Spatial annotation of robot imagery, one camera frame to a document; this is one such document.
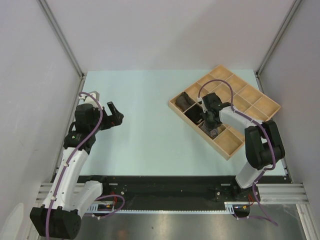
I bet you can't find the grey striped underwear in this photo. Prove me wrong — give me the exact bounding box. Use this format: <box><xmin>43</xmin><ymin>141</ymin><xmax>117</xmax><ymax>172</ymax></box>
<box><xmin>199</xmin><ymin>121</ymin><xmax>222</xmax><ymax>139</ymax></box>

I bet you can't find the black underwear beige waistband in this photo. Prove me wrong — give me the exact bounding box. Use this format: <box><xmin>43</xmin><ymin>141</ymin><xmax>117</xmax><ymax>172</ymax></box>
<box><xmin>184</xmin><ymin>104</ymin><xmax>204</xmax><ymax>125</ymax></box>

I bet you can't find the brown underwear beige waistband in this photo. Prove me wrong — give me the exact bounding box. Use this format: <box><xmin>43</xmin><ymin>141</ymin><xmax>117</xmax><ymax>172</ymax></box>
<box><xmin>174</xmin><ymin>92</ymin><xmax>195</xmax><ymax>112</ymax></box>

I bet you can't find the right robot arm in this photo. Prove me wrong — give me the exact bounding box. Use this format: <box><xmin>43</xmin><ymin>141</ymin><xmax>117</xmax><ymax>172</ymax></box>
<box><xmin>197</xmin><ymin>93</ymin><xmax>285</xmax><ymax>201</ymax></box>

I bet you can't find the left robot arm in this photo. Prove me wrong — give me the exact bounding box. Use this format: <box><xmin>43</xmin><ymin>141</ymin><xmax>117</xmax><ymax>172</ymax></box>
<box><xmin>29</xmin><ymin>100</ymin><xmax>124</xmax><ymax>240</ymax></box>

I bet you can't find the wooden compartment tray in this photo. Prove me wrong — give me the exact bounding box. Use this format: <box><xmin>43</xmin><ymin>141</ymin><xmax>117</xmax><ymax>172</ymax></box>
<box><xmin>168</xmin><ymin>65</ymin><xmax>281</xmax><ymax>160</ymax></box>

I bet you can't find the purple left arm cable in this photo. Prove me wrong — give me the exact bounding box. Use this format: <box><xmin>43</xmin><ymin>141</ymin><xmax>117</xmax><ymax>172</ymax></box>
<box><xmin>44</xmin><ymin>91</ymin><xmax>126</xmax><ymax>237</ymax></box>

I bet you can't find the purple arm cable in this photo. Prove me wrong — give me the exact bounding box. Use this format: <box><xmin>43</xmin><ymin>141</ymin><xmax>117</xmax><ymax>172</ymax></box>
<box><xmin>198</xmin><ymin>79</ymin><xmax>280</xmax><ymax>227</ymax></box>
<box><xmin>44</xmin><ymin>91</ymin><xmax>126</xmax><ymax>237</ymax></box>

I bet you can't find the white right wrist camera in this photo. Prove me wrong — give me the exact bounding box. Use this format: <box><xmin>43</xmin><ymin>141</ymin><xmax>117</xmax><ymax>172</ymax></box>
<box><xmin>197</xmin><ymin>97</ymin><xmax>208</xmax><ymax>113</ymax></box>

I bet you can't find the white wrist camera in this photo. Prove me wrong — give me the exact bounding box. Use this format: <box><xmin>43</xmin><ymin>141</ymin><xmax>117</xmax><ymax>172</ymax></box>
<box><xmin>78</xmin><ymin>91</ymin><xmax>102</xmax><ymax>108</ymax></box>
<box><xmin>197</xmin><ymin>97</ymin><xmax>208</xmax><ymax>113</ymax></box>

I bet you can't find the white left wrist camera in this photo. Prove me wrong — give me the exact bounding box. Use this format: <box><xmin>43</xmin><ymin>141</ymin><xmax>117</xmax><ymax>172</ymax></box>
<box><xmin>78</xmin><ymin>91</ymin><xmax>102</xmax><ymax>108</ymax></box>

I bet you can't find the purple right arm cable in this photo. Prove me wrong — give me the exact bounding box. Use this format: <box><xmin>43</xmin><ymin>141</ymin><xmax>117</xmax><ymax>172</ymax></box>
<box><xmin>198</xmin><ymin>79</ymin><xmax>280</xmax><ymax>227</ymax></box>

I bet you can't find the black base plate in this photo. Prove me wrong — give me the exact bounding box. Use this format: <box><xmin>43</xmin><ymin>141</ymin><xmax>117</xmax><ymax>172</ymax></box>
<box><xmin>77</xmin><ymin>175</ymin><xmax>260</xmax><ymax>211</ymax></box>

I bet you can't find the grey slotted cable duct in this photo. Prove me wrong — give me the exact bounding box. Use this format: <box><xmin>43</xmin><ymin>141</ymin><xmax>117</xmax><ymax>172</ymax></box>
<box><xmin>84</xmin><ymin>201</ymin><xmax>236</xmax><ymax>215</ymax></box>

